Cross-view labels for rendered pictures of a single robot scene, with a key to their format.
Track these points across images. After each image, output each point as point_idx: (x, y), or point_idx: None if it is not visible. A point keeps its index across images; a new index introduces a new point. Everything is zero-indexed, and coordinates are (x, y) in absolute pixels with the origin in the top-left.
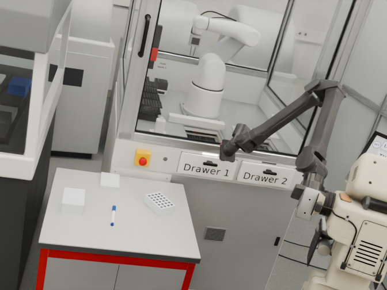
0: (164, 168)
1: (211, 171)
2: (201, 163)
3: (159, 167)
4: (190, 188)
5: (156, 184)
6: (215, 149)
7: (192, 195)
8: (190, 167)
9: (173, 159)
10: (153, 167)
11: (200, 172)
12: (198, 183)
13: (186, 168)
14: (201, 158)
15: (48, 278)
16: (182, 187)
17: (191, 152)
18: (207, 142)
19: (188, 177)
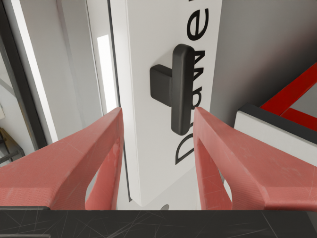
0: (189, 184)
1: (196, 37)
2: (168, 106)
3: (187, 197)
4: (240, 66)
5: None
6: (72, 75)
7: (259, 43)
8: (187, 133)
9: (162, 193)
10: (188, 208)
11: (201, 82)
12: (229, 47)
13: (190, 146)
14: (145, 126)
15: None
16: (257, 127)
17: (122, 171)
18: (45, 135)
19: (210, 101)
